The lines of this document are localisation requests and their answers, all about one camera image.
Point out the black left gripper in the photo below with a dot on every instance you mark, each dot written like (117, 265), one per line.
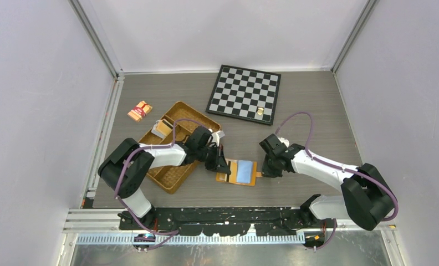
(219, 163)

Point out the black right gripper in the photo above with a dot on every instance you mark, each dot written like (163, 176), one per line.
(267, 172)

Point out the orange leather card holder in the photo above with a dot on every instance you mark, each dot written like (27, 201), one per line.
(243, 172)

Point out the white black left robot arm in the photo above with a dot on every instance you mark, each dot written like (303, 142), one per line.
(126, 167)

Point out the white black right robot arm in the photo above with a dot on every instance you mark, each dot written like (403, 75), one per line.
(365, 198)

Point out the white credit card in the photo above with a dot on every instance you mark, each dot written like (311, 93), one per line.
(162, 128)

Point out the red playing card box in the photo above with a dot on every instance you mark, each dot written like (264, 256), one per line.
(138, 112)

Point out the black white chessboard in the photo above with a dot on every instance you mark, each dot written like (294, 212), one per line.
(238, 92)

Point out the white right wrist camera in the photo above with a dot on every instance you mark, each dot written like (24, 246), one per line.
(284, 141)

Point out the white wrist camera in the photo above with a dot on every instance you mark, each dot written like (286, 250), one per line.
(284, 141)
(216, 137)

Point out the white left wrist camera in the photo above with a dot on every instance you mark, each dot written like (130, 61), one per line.
(216, 137)

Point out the aluminium slotted rail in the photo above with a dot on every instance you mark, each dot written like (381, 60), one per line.
(150, 239)

